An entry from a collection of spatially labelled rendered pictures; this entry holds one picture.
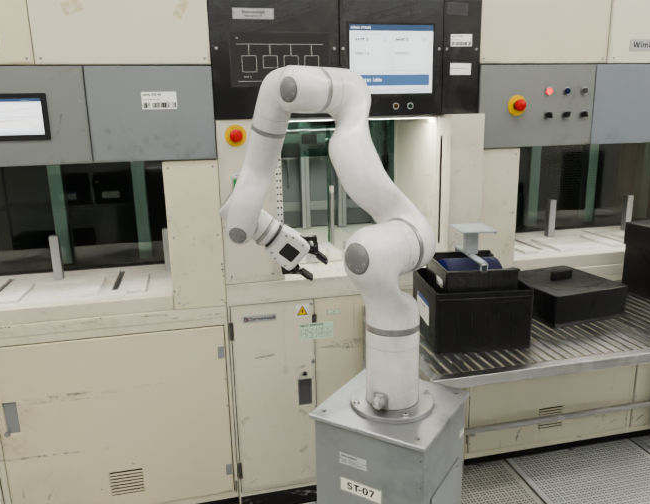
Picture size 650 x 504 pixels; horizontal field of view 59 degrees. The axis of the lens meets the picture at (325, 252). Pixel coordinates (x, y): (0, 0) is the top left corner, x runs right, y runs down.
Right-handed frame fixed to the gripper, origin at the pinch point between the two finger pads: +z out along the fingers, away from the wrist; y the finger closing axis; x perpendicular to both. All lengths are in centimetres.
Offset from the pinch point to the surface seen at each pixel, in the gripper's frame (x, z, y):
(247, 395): 10, 16, -59
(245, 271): 20.3, -10.9, -25.2
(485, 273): -5.6, 35.3, 31.2
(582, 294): 9, 71, 42
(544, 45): 64, 24, 89
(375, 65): 45, -18, 49
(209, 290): 15.3, -16.7, -36.0
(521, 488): 14, 124, -30
